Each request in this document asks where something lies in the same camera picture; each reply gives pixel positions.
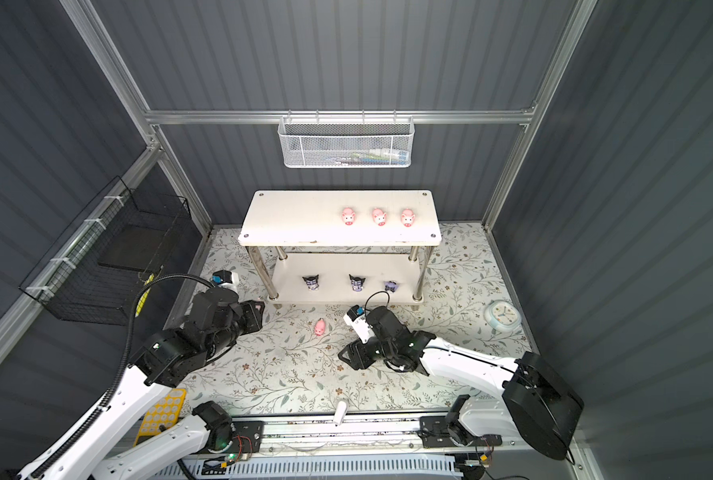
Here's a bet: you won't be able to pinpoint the black purple figurine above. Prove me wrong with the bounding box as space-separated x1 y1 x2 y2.
348 275 367 292
302 274 320 291

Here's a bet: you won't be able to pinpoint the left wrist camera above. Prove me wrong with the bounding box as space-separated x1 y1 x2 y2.
210 270 240 292

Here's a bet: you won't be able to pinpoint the tubes in white basket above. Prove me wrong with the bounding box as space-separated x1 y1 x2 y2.
328 148 411 167

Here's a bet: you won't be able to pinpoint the white wire wall basket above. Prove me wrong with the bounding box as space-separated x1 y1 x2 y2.
278 120 416 169

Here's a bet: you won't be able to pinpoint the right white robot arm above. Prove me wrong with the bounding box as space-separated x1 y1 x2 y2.
338 305 584 460

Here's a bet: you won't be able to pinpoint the white round clock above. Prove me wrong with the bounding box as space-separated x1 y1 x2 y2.
484 300 523 332

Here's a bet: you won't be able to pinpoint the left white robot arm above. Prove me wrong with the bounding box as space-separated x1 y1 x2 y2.
14 287 266 479

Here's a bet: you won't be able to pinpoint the yellow calculator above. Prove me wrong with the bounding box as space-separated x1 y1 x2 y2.
134 388 186 446

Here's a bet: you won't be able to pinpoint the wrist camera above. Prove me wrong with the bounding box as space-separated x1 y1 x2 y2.
344 305 375 344
210 270 240 292

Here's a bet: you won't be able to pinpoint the black cable conduit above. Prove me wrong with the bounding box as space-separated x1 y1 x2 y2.
25 274 216 480

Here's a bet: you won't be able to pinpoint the black wire wall basket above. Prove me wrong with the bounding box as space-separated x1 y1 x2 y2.
20 182 192 325

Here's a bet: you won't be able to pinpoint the yellow marker in basket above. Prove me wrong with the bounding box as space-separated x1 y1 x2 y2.
134 274 156 318

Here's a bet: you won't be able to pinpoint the white two-tier shelf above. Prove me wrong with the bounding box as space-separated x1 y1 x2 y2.
238 190 442 305

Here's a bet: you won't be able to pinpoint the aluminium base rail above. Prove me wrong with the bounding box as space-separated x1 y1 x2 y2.
169 410 574 480

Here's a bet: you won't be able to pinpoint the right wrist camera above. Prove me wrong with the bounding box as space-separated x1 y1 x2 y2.
344 305 375 344

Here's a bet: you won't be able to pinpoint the pink pig toy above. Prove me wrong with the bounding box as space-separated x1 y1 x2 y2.
314 318 326 336
342 207 357 226
372 208 388 226
401 209 416 228

